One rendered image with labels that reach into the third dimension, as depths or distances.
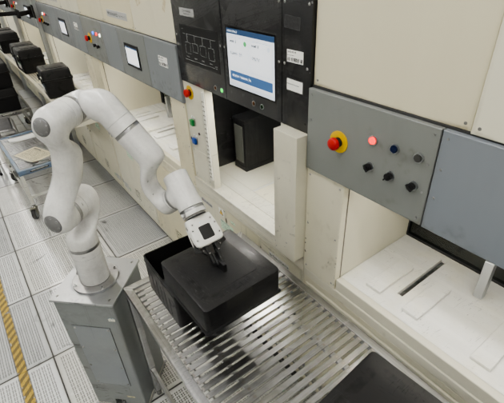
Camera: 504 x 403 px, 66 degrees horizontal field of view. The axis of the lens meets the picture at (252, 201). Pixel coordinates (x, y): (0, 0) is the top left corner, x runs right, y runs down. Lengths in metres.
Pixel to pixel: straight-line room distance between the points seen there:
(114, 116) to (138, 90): 2.15
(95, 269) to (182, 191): 0.61
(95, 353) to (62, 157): 0.96
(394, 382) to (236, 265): 0.56
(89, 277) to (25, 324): 1.23
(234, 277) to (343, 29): 0.78
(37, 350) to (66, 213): 1.37
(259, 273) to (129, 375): 1.01
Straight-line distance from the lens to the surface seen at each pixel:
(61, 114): 1.34
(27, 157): 3.96
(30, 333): 2.87
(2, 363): 2.80
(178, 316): 1.49
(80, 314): 1.83
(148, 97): 3.44
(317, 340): 1.47
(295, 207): 1.42
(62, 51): 4.74
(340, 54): 1.18
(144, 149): 1.26
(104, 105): 1.26
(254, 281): 1.24
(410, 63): 1.04
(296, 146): 1.30
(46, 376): 2.61
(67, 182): 1.49
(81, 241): 1.65
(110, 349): 1.95
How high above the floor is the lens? 1.93
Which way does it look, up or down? 33 degrees down
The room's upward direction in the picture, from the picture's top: 3 degrees counter-clockwise
